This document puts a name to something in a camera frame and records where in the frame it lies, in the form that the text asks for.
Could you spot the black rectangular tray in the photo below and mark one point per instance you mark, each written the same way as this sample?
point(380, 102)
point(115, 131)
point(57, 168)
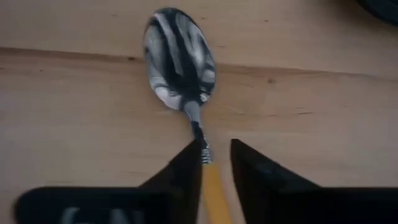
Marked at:
point(384, 9)

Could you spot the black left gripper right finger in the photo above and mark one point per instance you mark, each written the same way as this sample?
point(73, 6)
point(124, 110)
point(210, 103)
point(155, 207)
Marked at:
point(267, 193)

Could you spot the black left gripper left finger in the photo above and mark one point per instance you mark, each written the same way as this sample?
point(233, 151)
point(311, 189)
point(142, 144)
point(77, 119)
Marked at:
point(174, 193)

